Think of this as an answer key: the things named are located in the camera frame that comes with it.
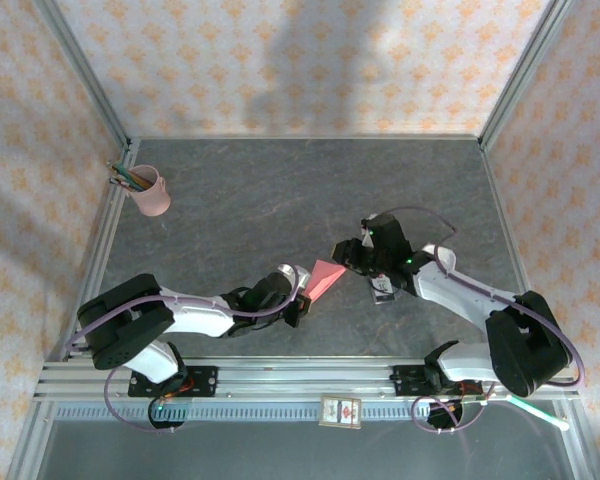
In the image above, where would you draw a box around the wide aluminium mounting rail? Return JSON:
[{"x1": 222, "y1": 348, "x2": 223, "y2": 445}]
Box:
[{"x1": 33, "y1": 355, "x2": 580, "y2": 402}]

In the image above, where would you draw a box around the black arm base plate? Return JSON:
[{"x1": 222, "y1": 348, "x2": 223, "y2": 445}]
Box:
[
  {"x1": 390, "y1": 363, "x2": 483, "y2": 399},
  {"x1": 127, "y1": 364, "x2": 219, "y2": 399}
]

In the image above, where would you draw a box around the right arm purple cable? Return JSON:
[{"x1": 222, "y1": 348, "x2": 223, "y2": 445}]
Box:
[{"x1": 374, "y1": 206, "x2": 589, "y2": 435}]

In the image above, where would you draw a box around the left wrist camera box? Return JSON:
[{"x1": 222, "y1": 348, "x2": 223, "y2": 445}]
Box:
[{"x1": 277, "y1": 263, "x2": 312, "y2": 292}]

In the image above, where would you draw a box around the small black box white label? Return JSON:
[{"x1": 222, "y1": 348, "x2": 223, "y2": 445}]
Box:
[{"x1": 369, "y1": 274, "x2": 398, "y2": 305}]

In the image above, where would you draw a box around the pink square paper sheet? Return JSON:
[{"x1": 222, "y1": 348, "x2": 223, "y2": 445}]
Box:
[{"x1": 302, "y1": 258, "x2": 349, "y2": 305}]

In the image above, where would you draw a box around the short aluminium frame post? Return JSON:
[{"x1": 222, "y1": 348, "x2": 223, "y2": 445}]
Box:
[
  {"x1": 559, "y1": 399, "x2": 600, "y2": 480},
  {"x1": 7, "y1": 399, "x2": 56, "y2": 480}
]

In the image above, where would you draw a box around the grey slotted cable duct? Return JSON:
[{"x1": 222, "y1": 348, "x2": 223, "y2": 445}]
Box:
[{"x1": 53, "y1": 402, "x2": 484, "y2": 422}]

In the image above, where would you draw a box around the green pencil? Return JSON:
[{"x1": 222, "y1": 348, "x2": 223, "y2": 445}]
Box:
[{"x1": 110, "y1": 162, "x2": 145, "y2": 192}]

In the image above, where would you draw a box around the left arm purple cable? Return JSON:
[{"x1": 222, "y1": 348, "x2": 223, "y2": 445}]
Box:
[{"x1": 64, "y1": 267, "x2": 301, "y2": 435}]

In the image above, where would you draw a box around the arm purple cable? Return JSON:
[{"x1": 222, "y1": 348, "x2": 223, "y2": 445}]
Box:
[
  {"x1": 64, "y1": 267, "x2": 301, "y2": 435},
  {"x1": 374, "y1": 206, "x2": 589, "y2": 435}
]

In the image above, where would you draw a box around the pink cup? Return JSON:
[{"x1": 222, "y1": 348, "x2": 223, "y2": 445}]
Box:
[{"x1": 128, "y1": 164, "x2": 172, "y2": 217}]

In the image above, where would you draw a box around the green white plastic stick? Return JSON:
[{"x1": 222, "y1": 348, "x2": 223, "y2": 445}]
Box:
[{"x1": 505, "y1": 393, "x2": 571, "y2": 432}]

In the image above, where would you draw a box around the thin aluminium table edge rail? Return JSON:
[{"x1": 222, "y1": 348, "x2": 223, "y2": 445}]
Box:
[{"x1": 127, "y1": 132, "x2": 484, "y2": 143}]

